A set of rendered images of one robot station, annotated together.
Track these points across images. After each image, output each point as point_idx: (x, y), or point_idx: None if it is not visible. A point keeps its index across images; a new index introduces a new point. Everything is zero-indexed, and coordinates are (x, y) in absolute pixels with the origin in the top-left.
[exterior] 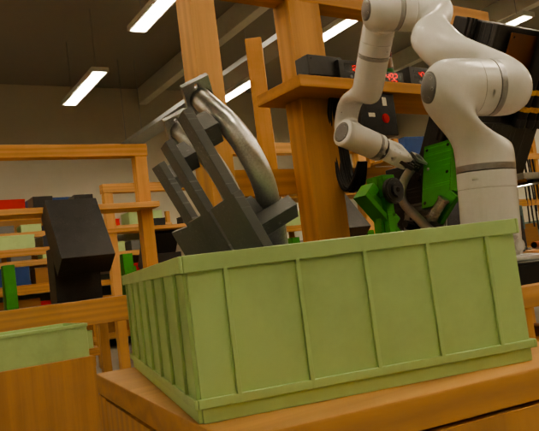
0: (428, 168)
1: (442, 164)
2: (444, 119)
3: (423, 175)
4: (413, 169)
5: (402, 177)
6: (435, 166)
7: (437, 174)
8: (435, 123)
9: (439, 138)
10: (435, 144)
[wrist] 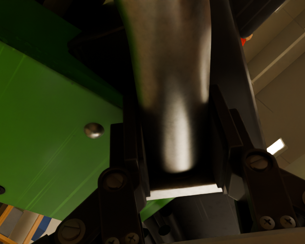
0: (95, 138)
1: (48, 188)
2: None
3: (84, 88)
4: (123, 130)
5: (159, 22)
6: (69, 164)
7: (14, 153)
8: (236, 229)
9: (169, 221)
10: (168, 198)
